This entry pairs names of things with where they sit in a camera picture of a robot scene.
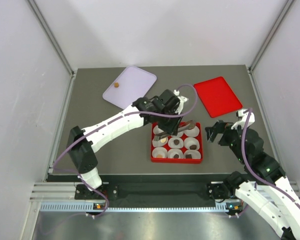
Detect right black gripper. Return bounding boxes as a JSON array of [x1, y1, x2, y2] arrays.
[[205, 119, 248, 164]]

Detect cream white chocolate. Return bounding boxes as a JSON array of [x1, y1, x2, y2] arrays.
[[160, 138, 167, 144]]

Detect dark round chocolate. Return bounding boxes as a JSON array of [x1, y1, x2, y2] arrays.
[[173, 139, 180, 146]]

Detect metal tongs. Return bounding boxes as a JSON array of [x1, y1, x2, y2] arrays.
[[154, 120, 197, 140]]

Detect red box lid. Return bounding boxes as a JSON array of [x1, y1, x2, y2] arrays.
[[194, 76, 243, 118]]

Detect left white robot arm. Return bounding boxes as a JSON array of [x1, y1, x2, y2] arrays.
[[68, 89, 189, 199]]

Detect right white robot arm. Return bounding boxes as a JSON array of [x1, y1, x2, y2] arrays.
[[205, 117, 300, 240]]

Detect red chocolate box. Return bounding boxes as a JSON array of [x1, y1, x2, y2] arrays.
[[150, 122, 204, 164]]

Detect white paper cup top-middle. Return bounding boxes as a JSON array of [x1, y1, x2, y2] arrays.
[[176, 131, 184, 138]]

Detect white paper cup top-left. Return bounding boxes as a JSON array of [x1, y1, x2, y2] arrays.
[[153, 125, 164, 136]]

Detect white paper cup centre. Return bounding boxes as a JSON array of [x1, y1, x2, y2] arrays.
[[168, 137, 184, 149]]

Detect white paper cup top-right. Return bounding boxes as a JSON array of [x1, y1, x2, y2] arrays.
[[184, 126, 200, 138]]

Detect white paper cup middle-left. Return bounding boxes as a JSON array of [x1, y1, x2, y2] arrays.
[[152, 136, 169, 148]]

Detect white paper cup middle-right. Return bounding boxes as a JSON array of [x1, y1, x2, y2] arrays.
[[184, 137, 200, 150]]

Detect white paper cup bottom-middle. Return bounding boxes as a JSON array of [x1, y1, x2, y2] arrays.
[[167, 148, 184, 159]]

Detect white paper cup bottom-left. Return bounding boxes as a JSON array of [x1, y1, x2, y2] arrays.
[[151, 147, 168, 159]]

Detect white paper cup bottom-right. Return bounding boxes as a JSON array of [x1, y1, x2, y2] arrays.
[[184, 149, 202, 160]]

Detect lavender plastic tray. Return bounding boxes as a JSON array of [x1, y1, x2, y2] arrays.
[[102, 65, 157, 109]]

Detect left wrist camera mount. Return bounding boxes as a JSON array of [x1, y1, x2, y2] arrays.
[[173, 89, 189, 115]]

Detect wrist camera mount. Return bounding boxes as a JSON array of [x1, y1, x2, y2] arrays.
[[173, 89, 189, 115], [231, 108, 255, 130]]

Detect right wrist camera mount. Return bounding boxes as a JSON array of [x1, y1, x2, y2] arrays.
[[231, 108, 255, 130]]

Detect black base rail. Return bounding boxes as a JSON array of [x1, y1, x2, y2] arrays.
[[74, 174, 234, 207]]

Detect grey slotted cable duct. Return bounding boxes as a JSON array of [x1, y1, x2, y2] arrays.
[[40, 202, 243, 213]]

